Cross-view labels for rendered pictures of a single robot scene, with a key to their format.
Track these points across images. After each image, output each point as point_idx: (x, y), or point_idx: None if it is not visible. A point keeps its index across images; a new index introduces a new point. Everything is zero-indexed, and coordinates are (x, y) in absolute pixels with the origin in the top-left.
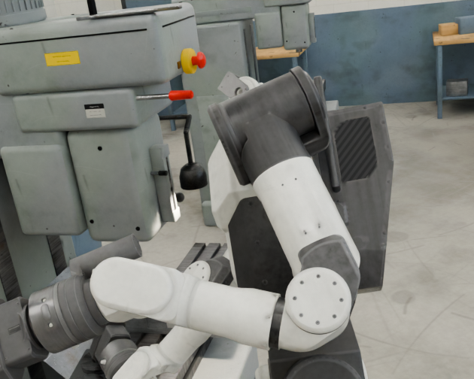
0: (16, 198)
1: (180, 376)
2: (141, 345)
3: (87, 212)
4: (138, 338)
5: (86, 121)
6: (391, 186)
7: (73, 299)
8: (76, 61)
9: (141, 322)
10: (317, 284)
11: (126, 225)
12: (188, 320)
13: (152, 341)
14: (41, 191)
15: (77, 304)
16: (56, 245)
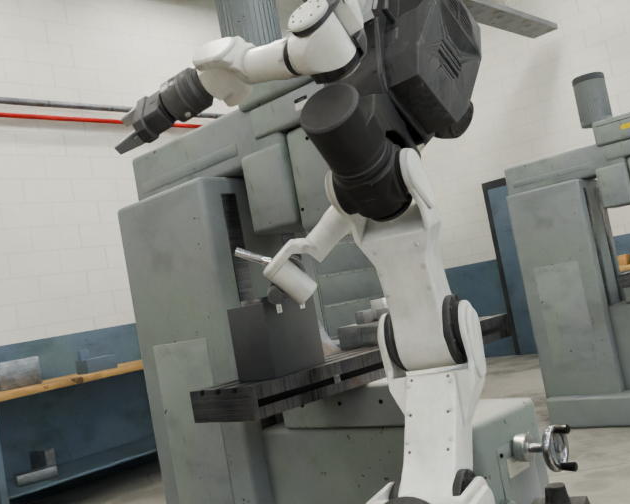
0: (250, 200)
1: (372, 357)
2: (351, 350)
3: (299, 201)
4: (352, 349)
5: (295, 114)
6: (430, 6)
7: (183, 71)
8: None
9: (357, 334)
10: (308, 5)
11: (327, 205)
12: (243, 65)
13: (362, 348)
14: (266, 187)
15: (185, 72)
16: None
